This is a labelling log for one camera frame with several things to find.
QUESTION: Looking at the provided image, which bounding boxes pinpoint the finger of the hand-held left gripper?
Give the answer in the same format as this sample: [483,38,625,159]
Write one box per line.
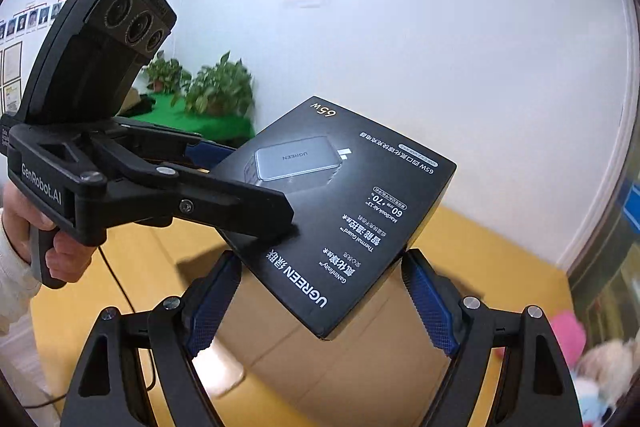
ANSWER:
[100,116,242,171]
[75,141,301,246]

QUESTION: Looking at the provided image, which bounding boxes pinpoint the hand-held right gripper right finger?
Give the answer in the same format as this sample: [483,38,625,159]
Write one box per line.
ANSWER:
[400,249,584,427]

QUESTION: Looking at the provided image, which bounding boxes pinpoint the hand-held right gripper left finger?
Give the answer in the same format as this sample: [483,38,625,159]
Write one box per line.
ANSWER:
[62,251,243,427]

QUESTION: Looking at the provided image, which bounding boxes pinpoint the black charger box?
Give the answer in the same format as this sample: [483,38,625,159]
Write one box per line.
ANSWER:
[215,96,458,341]

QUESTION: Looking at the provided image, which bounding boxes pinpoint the person's left forearm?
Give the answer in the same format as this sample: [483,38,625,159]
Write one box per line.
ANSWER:
[0,213,43,339]

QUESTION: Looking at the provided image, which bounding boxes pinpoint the yellow wooden desktop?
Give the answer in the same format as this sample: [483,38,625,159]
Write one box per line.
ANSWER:
[30,202,575,427]

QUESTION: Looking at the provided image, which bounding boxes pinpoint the person's left hand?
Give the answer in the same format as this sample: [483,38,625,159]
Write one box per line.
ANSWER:
[0,181,109,284]

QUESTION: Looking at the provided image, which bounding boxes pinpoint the green table cloth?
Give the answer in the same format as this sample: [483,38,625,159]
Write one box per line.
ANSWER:
[145,93,257,144]

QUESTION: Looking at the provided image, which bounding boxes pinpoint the large potted plant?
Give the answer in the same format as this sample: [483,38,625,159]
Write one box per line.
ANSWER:
[184,52,256,118]

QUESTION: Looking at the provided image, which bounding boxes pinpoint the dark object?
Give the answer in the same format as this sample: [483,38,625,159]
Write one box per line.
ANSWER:
[115,88,154,118]

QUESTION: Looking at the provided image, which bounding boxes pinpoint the small potted plant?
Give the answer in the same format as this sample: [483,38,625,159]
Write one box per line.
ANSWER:
[142,52,193,96]

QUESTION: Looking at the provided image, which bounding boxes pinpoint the brown cardboard box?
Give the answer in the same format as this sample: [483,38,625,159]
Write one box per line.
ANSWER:
[155,234,466,427]

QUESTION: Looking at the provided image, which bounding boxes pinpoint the pink plush toy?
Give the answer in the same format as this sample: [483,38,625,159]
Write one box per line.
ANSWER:
[552,311,589,374]

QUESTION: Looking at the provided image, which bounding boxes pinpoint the white plush toy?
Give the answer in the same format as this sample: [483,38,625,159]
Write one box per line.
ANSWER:
[574,339,640,409]

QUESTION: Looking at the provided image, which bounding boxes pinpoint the framed wall certificates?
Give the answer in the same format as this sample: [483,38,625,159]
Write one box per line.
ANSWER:
[0,41,24,114]

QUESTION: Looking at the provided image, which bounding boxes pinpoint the black cable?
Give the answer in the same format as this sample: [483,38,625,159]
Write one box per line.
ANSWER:
[97,246,157,394]

